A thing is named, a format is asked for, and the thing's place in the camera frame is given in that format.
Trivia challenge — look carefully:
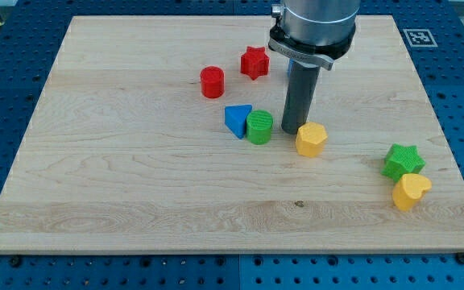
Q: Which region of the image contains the blue triangle block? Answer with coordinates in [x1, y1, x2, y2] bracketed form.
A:
[224, 104, 253, 139]

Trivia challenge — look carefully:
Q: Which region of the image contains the yellow hexagon block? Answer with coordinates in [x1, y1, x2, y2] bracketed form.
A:
[296, 122, 328, 157]

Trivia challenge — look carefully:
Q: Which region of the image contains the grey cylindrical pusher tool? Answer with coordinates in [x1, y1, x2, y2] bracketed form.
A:
[281, 61, 320, 135]

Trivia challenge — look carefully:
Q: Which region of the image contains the white fiducial marker tag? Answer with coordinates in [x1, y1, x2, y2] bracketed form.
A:
[404, 28, 437, 48]

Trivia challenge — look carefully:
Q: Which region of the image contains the wooden board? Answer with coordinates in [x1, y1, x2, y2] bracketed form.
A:
[0, 16, 464, 255]

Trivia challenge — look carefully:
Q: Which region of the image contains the green star block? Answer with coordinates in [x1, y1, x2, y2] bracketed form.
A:
[380, 143, 426, 183]

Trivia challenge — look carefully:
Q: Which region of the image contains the red cylinder block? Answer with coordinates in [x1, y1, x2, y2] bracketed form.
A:
[200, 66, 225, 98]

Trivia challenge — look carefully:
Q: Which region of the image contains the yellow heart block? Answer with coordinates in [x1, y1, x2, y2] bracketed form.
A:
[391, 173, 433, 211]

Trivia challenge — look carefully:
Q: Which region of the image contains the green cylinder block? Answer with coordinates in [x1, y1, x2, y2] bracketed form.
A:
[246, 110, 273, 145]

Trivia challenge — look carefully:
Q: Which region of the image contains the red star block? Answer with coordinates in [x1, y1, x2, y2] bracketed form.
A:
[240, 46, 270, 81]

